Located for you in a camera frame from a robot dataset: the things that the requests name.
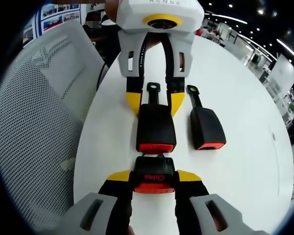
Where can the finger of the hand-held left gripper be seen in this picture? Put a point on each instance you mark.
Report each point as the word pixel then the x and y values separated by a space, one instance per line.
pixel 133 102
pixel 177 100

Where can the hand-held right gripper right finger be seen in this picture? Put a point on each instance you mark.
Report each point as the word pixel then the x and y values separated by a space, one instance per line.
pixel 193 195

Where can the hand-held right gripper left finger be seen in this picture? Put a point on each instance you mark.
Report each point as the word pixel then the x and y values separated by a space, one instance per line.
pixel 112 200

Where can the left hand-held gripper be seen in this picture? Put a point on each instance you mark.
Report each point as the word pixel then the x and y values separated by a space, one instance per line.
pixel 134 12

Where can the black seat belt buckle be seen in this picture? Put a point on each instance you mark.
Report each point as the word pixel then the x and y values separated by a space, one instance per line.
pixel 207 124
pixel 155 124

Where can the black seat belt tongue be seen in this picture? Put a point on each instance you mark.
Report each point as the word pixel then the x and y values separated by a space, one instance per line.
pixel 153 169

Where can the photo display board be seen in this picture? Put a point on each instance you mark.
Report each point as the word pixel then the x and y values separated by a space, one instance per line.
pixel 51 22

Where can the grey mesh office chair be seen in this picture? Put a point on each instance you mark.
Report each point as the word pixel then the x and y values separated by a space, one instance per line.
pixel 39 110

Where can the white partition panel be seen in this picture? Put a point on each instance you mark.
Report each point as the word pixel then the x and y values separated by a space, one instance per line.
pixel 283 73

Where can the green plant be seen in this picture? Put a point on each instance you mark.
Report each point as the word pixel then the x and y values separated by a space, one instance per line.
pixel 292 107

